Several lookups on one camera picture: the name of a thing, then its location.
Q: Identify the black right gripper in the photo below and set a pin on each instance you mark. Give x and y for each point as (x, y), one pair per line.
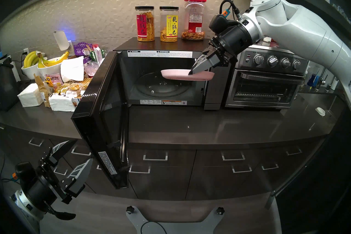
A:
(233, 43)

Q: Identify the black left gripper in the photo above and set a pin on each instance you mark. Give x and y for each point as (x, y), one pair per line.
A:
(44, 189)

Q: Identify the white round plate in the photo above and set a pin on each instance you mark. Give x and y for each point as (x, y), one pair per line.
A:
(175, 74)

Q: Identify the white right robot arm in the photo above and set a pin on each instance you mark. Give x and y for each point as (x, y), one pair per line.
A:
(301, 27)

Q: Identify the black microwave body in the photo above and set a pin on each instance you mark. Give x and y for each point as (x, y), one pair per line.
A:
(216, 93)

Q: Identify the glass microwave turntable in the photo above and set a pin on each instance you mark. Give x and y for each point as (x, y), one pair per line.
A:
(156, 88)

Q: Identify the clear jar red lid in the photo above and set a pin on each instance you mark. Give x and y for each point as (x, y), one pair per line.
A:
(194, 16)

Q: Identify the snack jar yellow label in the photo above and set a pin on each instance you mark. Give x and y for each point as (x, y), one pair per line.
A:
(169, 26)

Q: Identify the white box French flag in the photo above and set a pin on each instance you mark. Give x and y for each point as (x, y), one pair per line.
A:
(75, 102)

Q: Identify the small white paper napkin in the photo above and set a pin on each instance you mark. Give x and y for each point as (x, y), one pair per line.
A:
(61, 103)

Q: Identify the stainless steel toaster oven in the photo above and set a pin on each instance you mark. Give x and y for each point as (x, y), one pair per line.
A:
(263, 82)

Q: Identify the snack jar red label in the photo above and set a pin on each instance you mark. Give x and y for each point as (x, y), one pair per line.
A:
(144, 26)

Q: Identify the black star knob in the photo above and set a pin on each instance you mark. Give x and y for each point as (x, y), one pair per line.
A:
(220, 210)
(130, 209)

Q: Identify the yellow wrapped cake packs pile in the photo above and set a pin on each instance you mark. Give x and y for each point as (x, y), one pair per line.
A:
(74, 86)

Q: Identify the brown paper snack bag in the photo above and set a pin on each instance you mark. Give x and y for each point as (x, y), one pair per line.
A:
(44, 91)

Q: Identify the white napkin stack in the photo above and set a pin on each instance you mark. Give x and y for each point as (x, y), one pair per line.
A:
(29, 96)

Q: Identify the pink Korean snack pack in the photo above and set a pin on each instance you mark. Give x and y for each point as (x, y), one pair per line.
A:
(53, 79)

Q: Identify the draped white paper napkin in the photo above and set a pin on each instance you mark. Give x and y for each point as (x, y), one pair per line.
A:
(72, 69)

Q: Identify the clear cup of plastic spoons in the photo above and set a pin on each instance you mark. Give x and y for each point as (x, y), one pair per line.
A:
(92, 69)

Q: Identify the white fruit bowl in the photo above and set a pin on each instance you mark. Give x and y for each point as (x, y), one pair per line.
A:
(28, 71)
(52, 69)

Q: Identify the dark lower cabinet run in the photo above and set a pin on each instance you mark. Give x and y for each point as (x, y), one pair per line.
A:
(170, 181)

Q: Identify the white plastic forks bundle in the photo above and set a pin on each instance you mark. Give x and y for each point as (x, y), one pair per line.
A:
(102, 64)

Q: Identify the ripe yellow banana bunch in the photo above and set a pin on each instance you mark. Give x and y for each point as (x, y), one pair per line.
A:
(54, 61)

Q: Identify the green red tea packets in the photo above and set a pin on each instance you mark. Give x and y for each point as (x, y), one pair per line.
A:
(97, 52)

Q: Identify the greenish yellow banana bunch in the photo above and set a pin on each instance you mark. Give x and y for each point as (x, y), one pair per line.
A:
(28, 59)

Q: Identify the purple biscotti bag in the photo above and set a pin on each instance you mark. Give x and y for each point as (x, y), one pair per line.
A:
(81, 49)

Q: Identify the steel sink basin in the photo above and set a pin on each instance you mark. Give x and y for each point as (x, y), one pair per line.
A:
(310, 104)

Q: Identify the chrome kitchen faucet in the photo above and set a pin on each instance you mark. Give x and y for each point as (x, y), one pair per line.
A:
(322, 80)

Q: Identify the white soap dispenser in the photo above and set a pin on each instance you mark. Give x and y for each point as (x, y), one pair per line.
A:
(334, 84)

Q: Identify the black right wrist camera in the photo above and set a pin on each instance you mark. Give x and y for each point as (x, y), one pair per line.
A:
(219, 23)

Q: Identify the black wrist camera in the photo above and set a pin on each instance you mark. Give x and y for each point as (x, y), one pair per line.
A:
(219, 23)
(24, 171)

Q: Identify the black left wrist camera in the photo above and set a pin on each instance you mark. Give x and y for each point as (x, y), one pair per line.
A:
(24, 171)

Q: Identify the white wall outlet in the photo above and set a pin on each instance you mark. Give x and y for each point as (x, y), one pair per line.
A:
(26, 51)
(70, 48)

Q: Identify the dark open wall shelf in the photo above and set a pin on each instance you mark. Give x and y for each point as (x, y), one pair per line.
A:
(310, 0)

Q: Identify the white plug-in wall device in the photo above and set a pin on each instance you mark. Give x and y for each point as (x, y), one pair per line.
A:
(61, 40)

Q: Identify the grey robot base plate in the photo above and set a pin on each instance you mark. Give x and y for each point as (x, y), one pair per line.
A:
(192, 229)

